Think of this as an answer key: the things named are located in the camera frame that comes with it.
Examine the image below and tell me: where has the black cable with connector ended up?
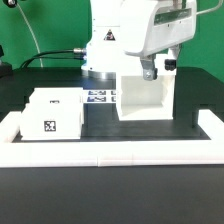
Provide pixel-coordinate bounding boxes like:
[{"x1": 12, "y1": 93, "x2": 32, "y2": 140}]
[{"x1": 19, "y1": 47, "x2": 88, "y2": 70}]

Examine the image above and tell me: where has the white U-shaped border frame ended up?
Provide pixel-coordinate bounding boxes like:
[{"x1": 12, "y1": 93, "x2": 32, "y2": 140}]
[{"x1": 0, "y1": 110, "x2": 224, "y2": 168}]

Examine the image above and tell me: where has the white drawer cabinet box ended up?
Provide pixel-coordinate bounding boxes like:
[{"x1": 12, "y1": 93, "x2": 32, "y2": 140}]
[{"x1": 115, "y1": 54, "x2": 176, "y2": 122}]

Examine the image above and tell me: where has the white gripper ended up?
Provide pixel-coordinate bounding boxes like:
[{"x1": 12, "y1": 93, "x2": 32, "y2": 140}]
[{"x1": 120, "y1": 0, "x2": 197, "y2": 81}]

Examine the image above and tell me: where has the black device at left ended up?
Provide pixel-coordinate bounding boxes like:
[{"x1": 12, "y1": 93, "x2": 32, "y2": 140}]
[{"x1": 0, "y1": 45, "x2": 13, "y2": 78}]

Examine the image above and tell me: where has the white marker tag plate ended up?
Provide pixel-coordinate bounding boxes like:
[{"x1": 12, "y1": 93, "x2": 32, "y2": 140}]
[{"x1": 83, "y1": 89, "x2": 116, "y2": 104}]

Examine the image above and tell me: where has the white drawer tray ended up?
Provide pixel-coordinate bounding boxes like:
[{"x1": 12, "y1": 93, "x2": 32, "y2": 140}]
[
  {"x1": 29, "y1": 87, "x2": 83, "y2": 103},
  {"x1": 20, "y1": 103, "x2": 83, "y2": 140}
]

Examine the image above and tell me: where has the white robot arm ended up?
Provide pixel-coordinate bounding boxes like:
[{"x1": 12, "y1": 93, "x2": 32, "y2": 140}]
[{"x1": 82, "y1": 0, "x2": 197, "y2": 80}]

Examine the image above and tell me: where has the white thin cable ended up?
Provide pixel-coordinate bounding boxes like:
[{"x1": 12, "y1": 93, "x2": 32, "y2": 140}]
[{"x1": 16, "y1": 3, "x2": 45, "y2": 69}]

